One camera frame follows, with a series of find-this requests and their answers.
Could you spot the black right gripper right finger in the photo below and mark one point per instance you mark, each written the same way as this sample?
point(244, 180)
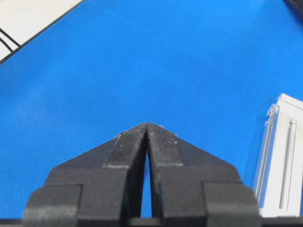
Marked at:
point(192, 188)

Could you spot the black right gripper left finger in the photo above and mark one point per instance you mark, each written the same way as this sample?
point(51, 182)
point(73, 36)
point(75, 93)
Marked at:
point(100, 188)

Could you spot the blue table mat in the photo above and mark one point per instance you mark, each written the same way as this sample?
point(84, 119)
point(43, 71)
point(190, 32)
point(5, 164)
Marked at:
point(206, 70)

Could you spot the square aluminium extrusion frame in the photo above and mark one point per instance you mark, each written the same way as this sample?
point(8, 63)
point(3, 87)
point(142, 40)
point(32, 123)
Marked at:
point(278, 180)

